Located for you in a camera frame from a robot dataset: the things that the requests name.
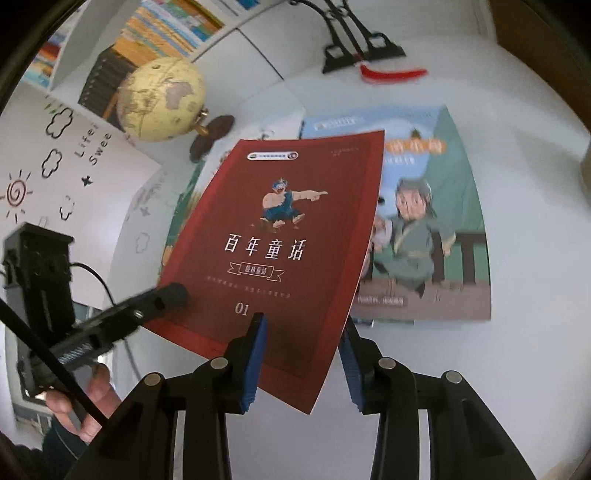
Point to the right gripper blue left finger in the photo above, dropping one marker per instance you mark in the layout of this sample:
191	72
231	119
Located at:
245	357

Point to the black book set row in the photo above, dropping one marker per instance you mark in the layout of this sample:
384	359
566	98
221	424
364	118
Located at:
100	92

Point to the yellow desk globe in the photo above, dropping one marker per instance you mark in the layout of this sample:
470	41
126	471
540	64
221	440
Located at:
164	99

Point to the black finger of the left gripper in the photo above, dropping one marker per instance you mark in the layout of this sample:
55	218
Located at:
156	303

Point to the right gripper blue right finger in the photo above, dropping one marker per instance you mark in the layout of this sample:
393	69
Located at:
360	357

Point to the white rabbit cover book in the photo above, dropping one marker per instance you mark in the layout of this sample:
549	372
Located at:
185	205

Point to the Tang poetry blue book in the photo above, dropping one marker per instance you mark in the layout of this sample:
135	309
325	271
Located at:
428	256

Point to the red tassel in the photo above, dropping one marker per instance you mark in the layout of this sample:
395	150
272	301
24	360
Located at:
371	75

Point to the red fairy tale book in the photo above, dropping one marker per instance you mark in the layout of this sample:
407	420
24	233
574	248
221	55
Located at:
283	230

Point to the white bookshelf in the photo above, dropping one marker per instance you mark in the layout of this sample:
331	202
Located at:
98	44

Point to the embroidered round fan on stand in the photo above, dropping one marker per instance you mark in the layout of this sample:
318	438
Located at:
352	42

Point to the yellow orange book row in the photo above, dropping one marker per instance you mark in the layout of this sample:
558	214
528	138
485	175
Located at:
175	28

